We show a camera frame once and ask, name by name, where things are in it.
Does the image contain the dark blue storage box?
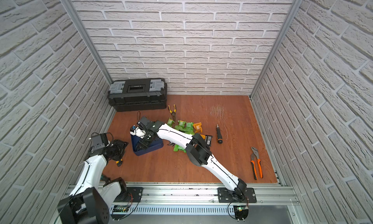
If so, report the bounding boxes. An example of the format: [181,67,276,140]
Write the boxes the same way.
[131,135,164,156]

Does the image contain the green cookie packet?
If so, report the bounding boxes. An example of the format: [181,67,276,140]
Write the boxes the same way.
[167,119,175,128]
[185,122,194,133]
[177,120,186,128]
[173,145,186,153]

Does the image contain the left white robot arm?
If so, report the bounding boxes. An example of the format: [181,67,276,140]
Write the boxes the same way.
[57,140,129,224]

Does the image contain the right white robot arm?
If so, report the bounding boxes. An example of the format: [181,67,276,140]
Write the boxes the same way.
[130,119,247,202]

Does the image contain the yellow utility knife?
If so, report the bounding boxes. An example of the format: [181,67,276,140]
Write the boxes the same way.
[116,160,122,167]

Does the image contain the yellow black pliers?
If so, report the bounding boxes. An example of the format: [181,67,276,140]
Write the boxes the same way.
[168,104,177,122]

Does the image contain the black plastic toolbox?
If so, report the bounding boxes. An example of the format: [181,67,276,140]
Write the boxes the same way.
[107,78,167,112]

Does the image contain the left control board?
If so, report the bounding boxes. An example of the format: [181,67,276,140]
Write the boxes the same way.
[110,205,132,221]

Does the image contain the control board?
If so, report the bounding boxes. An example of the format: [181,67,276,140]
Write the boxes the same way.
[110,205,132,221]
[233,206,249,221]

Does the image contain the black screwdriver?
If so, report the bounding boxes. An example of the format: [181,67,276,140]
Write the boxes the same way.
[216,124,223,144]

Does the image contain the right control board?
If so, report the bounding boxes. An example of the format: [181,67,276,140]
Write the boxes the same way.
[233,206,249,221]

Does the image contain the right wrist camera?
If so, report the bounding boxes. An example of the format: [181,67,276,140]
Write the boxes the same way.
[138,116,151,129]

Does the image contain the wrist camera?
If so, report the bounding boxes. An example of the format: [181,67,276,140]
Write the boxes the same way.
[138,116,151,129]
[90,133,111,151]

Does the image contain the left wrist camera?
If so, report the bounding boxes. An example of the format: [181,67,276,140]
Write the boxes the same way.
[90,133,111,151]

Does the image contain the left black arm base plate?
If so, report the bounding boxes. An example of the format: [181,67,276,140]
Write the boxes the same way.
[115,187,143,203]

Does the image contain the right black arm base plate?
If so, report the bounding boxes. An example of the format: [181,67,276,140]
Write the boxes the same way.
[217,188,257,204]

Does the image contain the orange handled pliers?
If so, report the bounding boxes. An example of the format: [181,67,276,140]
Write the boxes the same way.
[251,147,263,180]

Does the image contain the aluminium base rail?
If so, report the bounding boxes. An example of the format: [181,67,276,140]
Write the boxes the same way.
[112,182,300,216]

